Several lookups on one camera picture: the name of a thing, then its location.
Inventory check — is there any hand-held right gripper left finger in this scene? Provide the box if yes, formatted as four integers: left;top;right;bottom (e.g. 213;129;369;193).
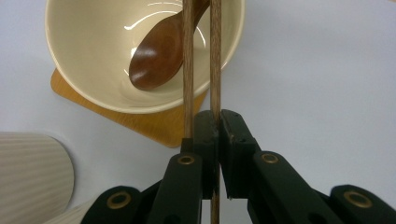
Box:
145;109;219;224

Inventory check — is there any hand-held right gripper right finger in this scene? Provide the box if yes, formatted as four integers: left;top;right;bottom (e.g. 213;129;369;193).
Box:
219;108;344;224

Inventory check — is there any carved wooden coaster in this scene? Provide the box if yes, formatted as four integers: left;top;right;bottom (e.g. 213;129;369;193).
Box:
49;68;209;148

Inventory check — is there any slim brown chopstick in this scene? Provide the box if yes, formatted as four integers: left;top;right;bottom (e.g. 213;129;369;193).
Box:
208;0;223;224
181;0;195;139

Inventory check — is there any brown wooden spoon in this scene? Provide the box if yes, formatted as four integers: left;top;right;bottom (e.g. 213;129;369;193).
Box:
128;0;211;91

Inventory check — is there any cream ceramic bowl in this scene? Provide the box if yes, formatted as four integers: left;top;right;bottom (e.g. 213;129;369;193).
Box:
44;0;246;115

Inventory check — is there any white table mat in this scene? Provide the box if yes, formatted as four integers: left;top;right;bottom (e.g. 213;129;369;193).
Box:
0;0;396;224

